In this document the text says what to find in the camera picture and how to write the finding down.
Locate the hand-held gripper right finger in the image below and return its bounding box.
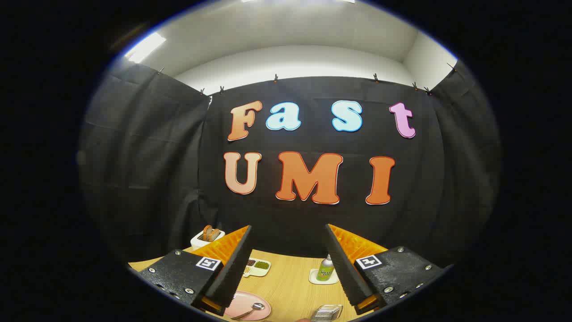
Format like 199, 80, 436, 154
325, 224, 453, 316

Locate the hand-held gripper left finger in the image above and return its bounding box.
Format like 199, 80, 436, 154
132, 225, 254, 317

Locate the metal spoon with brown handle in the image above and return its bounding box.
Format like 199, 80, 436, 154
231, 303, 265, 320

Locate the green soda bottle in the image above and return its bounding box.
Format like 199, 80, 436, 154
316, 254, 335, 281

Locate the white divided bean dish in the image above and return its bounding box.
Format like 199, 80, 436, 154
244, 258, 271, 278

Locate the white square coaster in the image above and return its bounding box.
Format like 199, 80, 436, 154
309, 268, 340, 285

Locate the pink plate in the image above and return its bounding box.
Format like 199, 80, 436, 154
223, 291, 272, 321

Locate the white toaster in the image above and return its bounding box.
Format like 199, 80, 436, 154
190, 228, 225, 251

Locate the square metal drainer basket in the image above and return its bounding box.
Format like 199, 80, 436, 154
311, 305, 344, 322

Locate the ceiling light panel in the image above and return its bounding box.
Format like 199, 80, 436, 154
124, 32, 166, 64

